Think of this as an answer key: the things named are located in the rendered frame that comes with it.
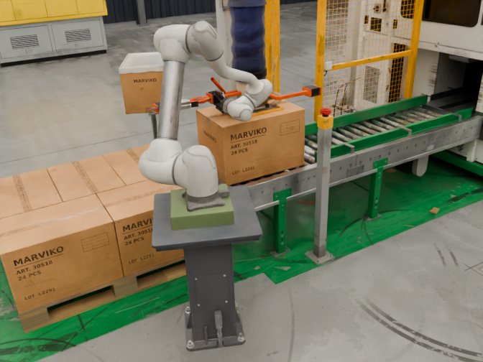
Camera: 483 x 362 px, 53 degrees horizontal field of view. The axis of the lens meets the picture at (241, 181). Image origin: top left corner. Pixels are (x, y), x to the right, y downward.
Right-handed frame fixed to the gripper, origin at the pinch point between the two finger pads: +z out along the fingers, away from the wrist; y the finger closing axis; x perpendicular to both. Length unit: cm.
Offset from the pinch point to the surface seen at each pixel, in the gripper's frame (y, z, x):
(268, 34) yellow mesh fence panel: -25, 40, 66
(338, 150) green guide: 48, -24, 83
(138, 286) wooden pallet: 105, -17, -69
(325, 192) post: 58, -53, 48
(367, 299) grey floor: 108, -101, 44
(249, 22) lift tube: -43.2, -9.0, 22.4
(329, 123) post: 11, -54, 48
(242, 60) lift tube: -21.1, -6.1, 18.2
